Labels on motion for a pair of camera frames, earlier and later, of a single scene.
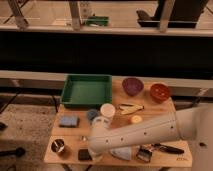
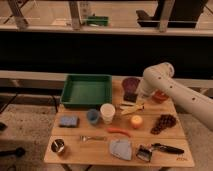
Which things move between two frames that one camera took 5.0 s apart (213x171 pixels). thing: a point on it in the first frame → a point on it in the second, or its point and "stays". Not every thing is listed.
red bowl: [159, 92] stays
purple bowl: [132, 86] stays
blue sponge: [69, 121] stays
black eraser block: [83, 154] → [130, 97]
